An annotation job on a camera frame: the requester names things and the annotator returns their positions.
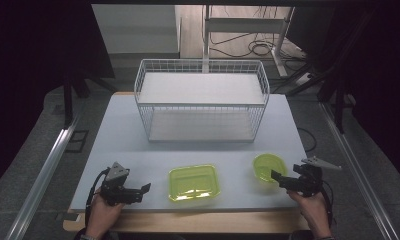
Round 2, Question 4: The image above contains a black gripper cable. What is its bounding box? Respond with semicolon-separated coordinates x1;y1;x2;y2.
319;179;336;228
85;167;110;228

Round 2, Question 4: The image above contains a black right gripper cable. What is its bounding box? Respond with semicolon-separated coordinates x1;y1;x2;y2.
319;179;336;228

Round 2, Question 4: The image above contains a white cabinet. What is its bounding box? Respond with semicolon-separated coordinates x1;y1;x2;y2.
91;3;182;60

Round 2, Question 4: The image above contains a black floor cable loop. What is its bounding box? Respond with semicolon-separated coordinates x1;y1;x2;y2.
296;127;318;154

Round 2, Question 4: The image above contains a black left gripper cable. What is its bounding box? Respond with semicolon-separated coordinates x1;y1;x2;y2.
85;167;110;228

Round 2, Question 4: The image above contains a person's right hand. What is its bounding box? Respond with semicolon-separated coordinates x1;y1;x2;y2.
287;189;333;239

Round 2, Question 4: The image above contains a white wire shelf rack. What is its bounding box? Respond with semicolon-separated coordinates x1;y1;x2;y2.
133;58;271;144

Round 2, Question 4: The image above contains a white metal desk frame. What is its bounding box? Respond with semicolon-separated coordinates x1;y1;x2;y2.
202;4;296;78

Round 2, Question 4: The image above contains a green rectangular plastic tray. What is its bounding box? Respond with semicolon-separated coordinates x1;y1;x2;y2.
168;163;221;203

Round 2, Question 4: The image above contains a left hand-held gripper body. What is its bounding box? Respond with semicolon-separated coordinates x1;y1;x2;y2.
99;161;144;207

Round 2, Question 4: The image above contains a wooden table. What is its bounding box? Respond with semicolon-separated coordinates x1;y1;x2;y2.
62;91;311;234

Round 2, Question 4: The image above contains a bundle of black floor cables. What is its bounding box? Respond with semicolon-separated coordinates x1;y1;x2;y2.
209;5;307;69

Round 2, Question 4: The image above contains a black metal stand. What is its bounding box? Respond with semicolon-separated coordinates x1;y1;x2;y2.
62;69;118;130
317;74;356;135

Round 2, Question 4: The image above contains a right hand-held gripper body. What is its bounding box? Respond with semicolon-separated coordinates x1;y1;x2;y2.
292;156;343;198

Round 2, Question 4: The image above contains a green round plastic bowl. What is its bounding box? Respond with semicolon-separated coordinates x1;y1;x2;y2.
252;153;288;184

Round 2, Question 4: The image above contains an aluminium rail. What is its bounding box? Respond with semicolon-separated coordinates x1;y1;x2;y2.
4;114;80;240
318;100;400;240

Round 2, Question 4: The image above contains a person's left hand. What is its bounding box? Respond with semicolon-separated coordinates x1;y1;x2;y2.
85;190;126;240

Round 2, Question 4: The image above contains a black floor plate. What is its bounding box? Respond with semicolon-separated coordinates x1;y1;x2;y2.
64;129;90;154

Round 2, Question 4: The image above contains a light blue table board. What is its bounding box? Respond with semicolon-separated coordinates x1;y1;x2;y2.
70;93;310;213

